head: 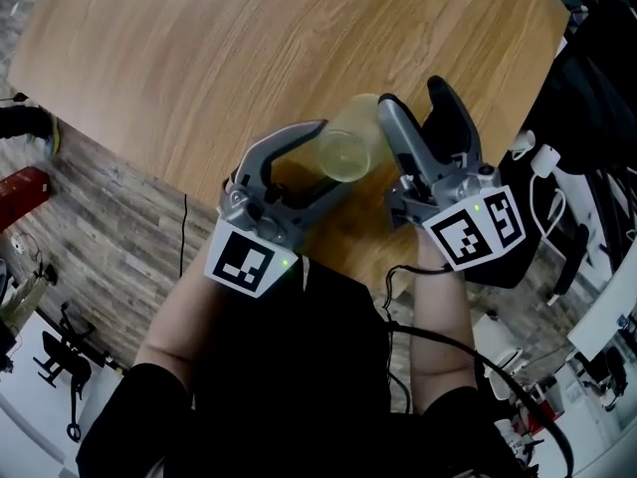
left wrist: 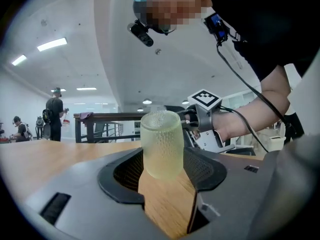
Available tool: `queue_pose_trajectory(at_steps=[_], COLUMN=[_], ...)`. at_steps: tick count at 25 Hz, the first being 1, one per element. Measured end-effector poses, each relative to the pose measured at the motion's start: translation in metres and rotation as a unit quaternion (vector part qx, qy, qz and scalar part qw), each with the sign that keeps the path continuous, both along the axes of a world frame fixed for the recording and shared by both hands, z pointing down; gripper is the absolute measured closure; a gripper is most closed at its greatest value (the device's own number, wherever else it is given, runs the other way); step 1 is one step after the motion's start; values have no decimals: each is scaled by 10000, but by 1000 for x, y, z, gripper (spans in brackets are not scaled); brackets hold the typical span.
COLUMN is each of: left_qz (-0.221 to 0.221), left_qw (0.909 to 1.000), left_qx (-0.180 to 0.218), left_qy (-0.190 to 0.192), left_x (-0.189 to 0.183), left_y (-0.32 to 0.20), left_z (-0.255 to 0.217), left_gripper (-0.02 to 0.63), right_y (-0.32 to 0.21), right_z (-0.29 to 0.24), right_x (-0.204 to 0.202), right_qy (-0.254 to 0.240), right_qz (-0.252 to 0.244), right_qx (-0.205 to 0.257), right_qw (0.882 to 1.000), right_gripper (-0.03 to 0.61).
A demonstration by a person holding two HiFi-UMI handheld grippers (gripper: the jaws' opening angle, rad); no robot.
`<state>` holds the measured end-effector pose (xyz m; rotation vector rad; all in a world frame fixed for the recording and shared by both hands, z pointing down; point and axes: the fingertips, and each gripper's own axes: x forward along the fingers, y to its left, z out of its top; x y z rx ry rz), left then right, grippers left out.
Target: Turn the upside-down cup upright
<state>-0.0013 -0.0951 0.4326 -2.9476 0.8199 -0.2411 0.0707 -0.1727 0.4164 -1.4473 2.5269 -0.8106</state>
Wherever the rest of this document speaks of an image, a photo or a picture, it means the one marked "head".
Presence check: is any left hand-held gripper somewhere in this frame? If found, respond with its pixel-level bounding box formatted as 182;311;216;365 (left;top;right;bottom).
204;119;350;300

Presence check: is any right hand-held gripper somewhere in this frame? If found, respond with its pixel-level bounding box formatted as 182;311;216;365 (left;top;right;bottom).
375;74;529;273

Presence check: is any clear plastic cup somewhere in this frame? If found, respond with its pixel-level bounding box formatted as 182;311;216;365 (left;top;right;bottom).
317;93;395;184

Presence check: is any person's left forearm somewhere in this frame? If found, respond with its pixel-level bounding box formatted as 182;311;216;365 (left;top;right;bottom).
132;261;241;398

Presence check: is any person's right forearm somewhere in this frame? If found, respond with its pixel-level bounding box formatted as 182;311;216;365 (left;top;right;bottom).
407;225;478;416

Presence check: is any small white plug adapter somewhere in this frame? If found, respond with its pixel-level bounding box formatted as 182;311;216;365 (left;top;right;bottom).
510;128;537;161

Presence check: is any white charger block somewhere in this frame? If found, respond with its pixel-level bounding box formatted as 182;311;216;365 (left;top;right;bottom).
531;143;563;178

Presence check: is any black office chair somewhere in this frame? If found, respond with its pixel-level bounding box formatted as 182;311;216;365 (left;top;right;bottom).
465;0;637;308

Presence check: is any person's black clothing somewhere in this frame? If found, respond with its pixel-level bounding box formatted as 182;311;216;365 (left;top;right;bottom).
74;254;524;478

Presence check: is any white bag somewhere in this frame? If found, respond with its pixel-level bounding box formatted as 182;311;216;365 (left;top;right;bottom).
471;313;525;401

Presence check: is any white table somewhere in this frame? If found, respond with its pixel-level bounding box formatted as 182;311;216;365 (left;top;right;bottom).
565;249;637;363

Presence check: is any red box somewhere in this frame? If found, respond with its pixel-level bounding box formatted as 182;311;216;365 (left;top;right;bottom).
0;165;52;233

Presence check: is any black metal stand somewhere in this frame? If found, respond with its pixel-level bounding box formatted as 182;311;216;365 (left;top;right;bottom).
31;302;123;443

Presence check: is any black floor cable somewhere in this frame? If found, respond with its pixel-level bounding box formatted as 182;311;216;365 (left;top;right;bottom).
177;192;189;279

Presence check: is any white charger cable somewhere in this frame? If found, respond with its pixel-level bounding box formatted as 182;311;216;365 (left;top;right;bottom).
527;171;569;261

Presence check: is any black body-worn cable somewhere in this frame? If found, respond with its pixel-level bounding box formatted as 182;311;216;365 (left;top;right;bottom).
380;263;576;478

